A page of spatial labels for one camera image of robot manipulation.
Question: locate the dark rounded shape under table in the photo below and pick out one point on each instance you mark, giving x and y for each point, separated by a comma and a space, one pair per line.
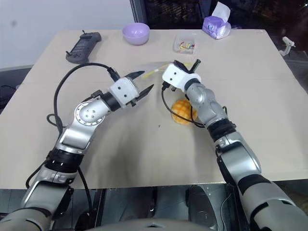
204, 207

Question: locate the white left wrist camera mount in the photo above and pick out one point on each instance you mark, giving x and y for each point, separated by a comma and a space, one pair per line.
123, 89

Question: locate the clear box with colourful clips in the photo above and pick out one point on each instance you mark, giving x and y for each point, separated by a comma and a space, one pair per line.
184, 44

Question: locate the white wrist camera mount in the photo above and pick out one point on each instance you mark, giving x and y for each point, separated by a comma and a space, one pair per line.
177, 76
123, 89

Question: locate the black handheld remote controller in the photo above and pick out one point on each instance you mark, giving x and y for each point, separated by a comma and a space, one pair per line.
83, 47

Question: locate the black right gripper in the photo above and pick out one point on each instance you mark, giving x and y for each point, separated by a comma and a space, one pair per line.
181, 66

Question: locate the white plastic clamp hook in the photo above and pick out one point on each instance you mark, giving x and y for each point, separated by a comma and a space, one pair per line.
287, 45

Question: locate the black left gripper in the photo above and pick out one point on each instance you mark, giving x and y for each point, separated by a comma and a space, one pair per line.
135, 100

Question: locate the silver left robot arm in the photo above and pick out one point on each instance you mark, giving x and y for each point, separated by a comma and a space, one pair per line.
81, 130

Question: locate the purple plastic bowl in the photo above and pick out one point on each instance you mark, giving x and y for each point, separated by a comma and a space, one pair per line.
136, 33

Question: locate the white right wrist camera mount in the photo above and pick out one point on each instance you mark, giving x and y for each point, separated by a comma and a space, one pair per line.
177, 76

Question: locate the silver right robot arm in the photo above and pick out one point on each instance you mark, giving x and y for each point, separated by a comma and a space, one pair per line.
231, 154

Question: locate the clear plastic zip bag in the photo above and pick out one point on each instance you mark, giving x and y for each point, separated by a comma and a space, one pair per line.
151, 69

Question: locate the grey robot torso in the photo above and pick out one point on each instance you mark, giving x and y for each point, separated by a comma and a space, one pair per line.
144, 225

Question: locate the orange checkered snack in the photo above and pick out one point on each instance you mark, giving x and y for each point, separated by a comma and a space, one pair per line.
181, 112

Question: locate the purple tissue pack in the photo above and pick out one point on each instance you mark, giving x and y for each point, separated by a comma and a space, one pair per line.
216, 24

